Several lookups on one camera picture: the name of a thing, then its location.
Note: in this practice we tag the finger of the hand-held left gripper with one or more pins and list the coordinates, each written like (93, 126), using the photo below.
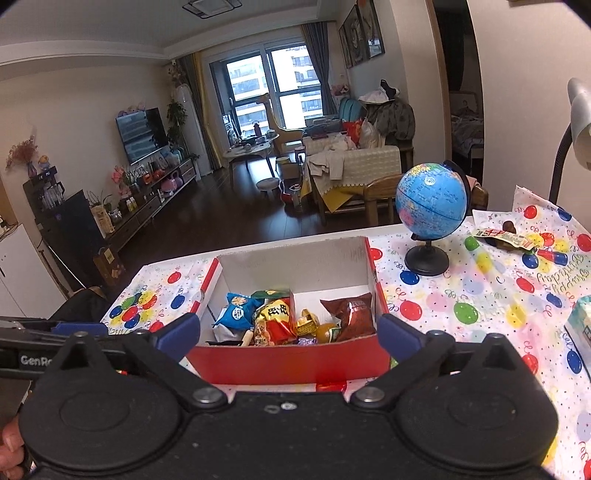
(78, 328)

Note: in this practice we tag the dark snack wrapper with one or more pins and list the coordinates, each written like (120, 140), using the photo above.
(505, 239)

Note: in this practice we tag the tissue pack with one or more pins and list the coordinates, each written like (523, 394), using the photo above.
(581, 330)

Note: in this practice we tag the red cardboard box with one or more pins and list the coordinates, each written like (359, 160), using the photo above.
(291, 364)

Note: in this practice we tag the wooden tv cabinet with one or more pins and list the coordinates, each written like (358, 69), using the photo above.
(147, 203)

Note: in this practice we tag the white silver snack packet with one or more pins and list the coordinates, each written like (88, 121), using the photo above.
(230, 333)

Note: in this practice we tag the sofa with cream cover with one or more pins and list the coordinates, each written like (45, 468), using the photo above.
(364, 161)

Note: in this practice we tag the blue globe on black stand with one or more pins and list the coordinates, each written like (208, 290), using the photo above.
(431, 198)

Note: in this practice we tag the white standing air conditioner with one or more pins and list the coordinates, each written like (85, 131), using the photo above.
(189, 122)

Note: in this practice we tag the black snack packet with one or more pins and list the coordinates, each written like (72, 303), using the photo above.
(221, 343)

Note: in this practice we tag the black bag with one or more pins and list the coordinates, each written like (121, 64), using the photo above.
(78, 304)

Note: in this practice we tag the grey curtain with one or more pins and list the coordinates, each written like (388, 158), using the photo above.
(318, 64)

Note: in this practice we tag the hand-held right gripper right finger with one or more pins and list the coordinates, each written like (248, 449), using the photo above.
(397, 333)

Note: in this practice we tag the purple foil candy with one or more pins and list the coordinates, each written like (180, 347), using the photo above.
(307, 341)

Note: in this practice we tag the green snack packet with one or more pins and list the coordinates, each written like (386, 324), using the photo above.
(270, 294)

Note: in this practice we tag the silver desk lamp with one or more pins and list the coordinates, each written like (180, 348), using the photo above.
(579, 115)

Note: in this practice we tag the framed wall pictures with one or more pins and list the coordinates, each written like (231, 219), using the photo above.
(360, 32)

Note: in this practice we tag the round stool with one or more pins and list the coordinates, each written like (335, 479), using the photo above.
(268, 184)

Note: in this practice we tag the window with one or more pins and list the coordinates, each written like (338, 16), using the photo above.
(272, 85)

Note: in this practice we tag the sausage stick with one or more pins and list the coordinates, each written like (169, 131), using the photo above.
(247, 338)

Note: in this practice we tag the yellow candy packet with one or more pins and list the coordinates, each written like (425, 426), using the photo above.
(307, 323)

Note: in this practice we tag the balloon print tablecloth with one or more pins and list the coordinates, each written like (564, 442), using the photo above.
(485, 300)

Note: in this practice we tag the coffee table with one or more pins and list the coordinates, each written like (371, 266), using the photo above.
(247, 150)

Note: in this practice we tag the television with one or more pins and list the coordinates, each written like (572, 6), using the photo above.
(141, 136)

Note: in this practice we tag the person's left hand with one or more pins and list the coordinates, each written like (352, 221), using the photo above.
(10, 447)

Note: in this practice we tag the pile of clothes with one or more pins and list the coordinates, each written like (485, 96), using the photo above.
(392, 117)

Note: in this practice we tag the ceiling light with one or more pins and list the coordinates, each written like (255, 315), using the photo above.
(210, 5)

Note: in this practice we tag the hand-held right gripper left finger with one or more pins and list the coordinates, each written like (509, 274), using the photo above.
(178, 331)

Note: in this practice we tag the red yellow snack packet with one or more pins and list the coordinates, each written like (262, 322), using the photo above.
(274, 323)

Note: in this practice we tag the dark cabinet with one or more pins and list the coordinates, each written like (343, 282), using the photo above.
(64, 226)

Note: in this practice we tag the brown snack packet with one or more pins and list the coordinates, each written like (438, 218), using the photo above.
(353, 316)

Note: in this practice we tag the blue cookie packet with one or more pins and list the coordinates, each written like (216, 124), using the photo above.
(236, 311)

